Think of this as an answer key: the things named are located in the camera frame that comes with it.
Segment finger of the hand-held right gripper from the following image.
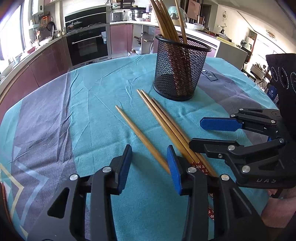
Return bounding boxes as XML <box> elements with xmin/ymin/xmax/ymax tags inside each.
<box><xmin>189</xmin><ymin>138</ymin><xmax>286</xmax><ymax>173</ymax></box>
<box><xmin>200</xmin><ymin>108</ymin><xmax>282</xmax><ymax>134</ymax></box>

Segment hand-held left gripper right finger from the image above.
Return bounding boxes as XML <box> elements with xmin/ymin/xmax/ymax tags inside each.
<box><xmin>166</xmin><ymin>145</ymin><xmax>271</xmax><ymax>241</ymax></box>

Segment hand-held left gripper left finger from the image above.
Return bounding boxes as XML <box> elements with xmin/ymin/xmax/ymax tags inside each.
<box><xmin>28</xmin><ymin>144</ymin><xmax>133</xmax><ymax>241</ymax></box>

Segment floral-tipped wooden chopstick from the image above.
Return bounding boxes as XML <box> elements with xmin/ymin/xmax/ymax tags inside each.
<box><xmin>136</xmin><ymin>89</ymin><xmax>216</xmax><ymax>220</ymax></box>
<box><xmin>141</xmin><ymin>90</ymin><xmax>209</xmax><ymax>174</ymax></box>
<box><xmin>115</xmin><ymin>105</ymin><xmax>171</xmax><ymax>174</ymax></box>
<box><xmin>152</xmin><ymin>98</ymin><xmax>218</xmax><ymax>178</ymax></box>

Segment black mesh holder cup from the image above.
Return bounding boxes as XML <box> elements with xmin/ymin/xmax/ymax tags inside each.
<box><xmin>153</xmin><ymin>34</ymin><xmax>212</xmax><ymax>102</ymax></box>

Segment person's right hand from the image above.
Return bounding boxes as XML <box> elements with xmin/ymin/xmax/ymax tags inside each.
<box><xmin>262</xmin><ymin>188</ymin><xmax>296</xmax><ymax>227</ymax></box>

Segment dark dining chair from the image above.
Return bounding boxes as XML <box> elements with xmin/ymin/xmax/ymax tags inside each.
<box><xmin>241</xmin><ymin>47</ymin><xmax>257</xmax><ymax>82</ymax></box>

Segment teal and grey tablecloth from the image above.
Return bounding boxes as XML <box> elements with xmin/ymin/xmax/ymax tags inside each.
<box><xmin>0</xmin><ymin>54</ymin><xmax>285</xmax><ymax>241</ymax></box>

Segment teal dome food cover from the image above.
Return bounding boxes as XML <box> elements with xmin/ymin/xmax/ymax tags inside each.
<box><xmin>168</xmin><ymin>6</ymin><xmax>185</xmax><ymax>24</ymax></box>

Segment black built-in oven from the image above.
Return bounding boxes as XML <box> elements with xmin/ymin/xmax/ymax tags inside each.
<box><xmin>66</xmin><ymin>25</ymin><xmax>112</xmax><ymax>67</ymax></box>

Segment pink peninsula counter cabinets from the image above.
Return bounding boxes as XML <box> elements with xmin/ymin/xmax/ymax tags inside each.
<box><xmin>110</xmin><ymin>21</ymin><xmax>248</xmax><ymax>70</ymax></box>

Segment pink window-side counter cabinets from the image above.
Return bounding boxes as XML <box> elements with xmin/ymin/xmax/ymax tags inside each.
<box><xmin>0</xmin><ymin>37</ymin><xmax>72</xmax><ymax>112</ymax></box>

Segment stainless steel pot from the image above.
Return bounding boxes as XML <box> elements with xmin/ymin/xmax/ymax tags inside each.
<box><xmin>131</xmin><ymin>9</ymin><xmax>145</xmax><ymax>21</ymax></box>

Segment black range hood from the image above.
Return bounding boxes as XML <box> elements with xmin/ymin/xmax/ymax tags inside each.
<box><xmin>64</xmin><ymin>6</ymin><xmax>108</xmax><ymax>33</ymax></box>

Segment large kitchen window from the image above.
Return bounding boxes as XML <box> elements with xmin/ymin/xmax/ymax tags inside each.
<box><xmin>0</xmin><ymin>0</ymin><xmax>26</xmax><ymax>61</ymax></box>

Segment framed wall picture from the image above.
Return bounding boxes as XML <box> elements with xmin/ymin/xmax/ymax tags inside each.
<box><xmin>187</xmin><ymin>0</ymin><xmax>201</xmax><ymax>24</ymax></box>

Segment white wall water heater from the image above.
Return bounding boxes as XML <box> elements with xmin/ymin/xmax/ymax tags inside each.
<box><xmin>31</xmin><ymin>0</ymin><xmax>44</xmax><ymax>15</ymax></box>

